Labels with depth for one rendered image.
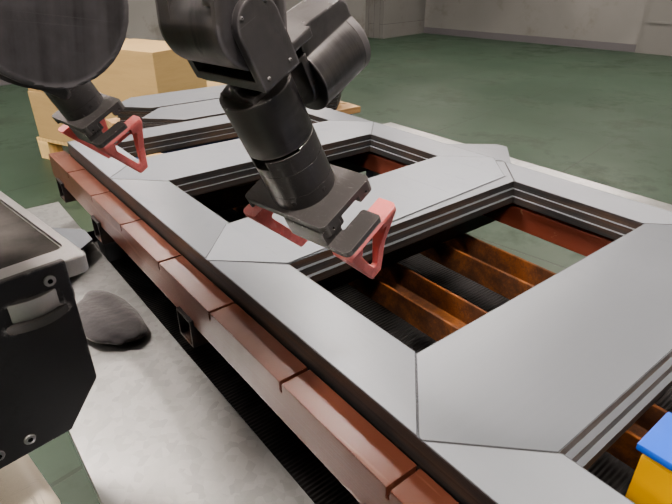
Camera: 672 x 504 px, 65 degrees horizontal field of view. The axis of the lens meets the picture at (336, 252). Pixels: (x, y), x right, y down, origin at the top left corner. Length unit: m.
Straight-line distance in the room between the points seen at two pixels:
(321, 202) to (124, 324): 0.61
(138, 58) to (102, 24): 3.16
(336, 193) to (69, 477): 1.43
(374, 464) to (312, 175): 0.28
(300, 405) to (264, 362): 0.08
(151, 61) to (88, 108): 2.60
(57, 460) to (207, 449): 1.08
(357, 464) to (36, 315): 0.32
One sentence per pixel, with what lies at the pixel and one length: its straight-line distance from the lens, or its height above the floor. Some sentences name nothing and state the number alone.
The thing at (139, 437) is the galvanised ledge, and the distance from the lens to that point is 0.82.
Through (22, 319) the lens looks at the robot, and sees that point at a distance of 0.47.
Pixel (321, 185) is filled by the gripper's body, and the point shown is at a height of 1.09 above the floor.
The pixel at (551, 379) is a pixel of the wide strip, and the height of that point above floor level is 0.86.
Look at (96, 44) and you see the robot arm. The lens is 0.30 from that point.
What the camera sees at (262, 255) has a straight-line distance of 0.82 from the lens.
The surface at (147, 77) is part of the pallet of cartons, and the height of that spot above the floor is 0.67.
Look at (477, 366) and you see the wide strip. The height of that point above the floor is 0.86.
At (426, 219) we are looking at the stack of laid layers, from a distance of 0.98.
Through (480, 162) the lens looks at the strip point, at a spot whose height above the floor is 0.86.
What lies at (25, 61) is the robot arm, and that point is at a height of 1.21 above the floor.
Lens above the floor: 1.25
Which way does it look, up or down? 28 degrees down
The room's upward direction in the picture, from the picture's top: straight up
